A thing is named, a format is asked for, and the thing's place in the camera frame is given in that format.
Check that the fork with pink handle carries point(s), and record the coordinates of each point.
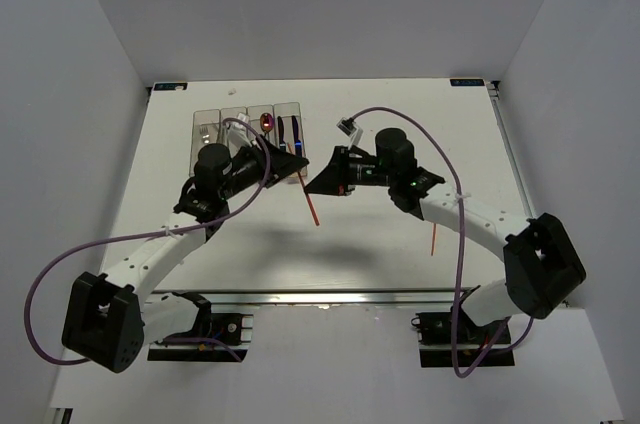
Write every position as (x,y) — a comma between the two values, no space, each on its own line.
(205,135)

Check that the orange chopstick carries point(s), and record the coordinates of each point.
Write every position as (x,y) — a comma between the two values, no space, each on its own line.
(308,200)
(433,239)

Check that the blue label sticker left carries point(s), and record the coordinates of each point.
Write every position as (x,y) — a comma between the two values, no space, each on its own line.
(170,86)

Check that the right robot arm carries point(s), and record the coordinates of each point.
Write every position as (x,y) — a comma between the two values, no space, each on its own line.
(542,267)

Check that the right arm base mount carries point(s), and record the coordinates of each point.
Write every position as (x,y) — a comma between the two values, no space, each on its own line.
(434,342)

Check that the iridescent rainbow spoon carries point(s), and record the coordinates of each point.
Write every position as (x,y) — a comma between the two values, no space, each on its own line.
(266,123)

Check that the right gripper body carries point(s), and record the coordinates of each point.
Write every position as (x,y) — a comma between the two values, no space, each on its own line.
(364,173)

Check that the white front panel board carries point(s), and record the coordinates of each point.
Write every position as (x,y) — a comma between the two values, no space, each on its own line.
(352,364)

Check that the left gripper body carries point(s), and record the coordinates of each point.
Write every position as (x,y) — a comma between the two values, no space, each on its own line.
(246,172)

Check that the black knife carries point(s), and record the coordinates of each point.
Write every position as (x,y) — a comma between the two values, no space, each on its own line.
(281,134)

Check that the blue label sticker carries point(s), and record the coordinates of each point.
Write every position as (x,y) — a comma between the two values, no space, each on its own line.
(170,86)
(466,82)

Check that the iridescent blue knife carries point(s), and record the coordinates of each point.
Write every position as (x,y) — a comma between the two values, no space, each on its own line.
(298,146)

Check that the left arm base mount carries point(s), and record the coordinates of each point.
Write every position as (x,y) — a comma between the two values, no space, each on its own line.
(225,329)

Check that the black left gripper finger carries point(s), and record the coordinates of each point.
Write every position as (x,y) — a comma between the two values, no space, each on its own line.
(263,147)
(282,166)

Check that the blue label sticker right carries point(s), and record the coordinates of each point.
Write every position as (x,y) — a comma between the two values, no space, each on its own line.
(466,82)

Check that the smoky clear container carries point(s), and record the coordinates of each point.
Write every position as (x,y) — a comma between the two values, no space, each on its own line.
(231,132)
(286,111)
(254,113)
(201,117)

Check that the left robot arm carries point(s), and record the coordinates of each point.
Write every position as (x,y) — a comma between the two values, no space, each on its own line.
(111,317)

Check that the aluminium table edge rail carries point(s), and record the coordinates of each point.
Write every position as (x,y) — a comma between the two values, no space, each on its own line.
(326,297)

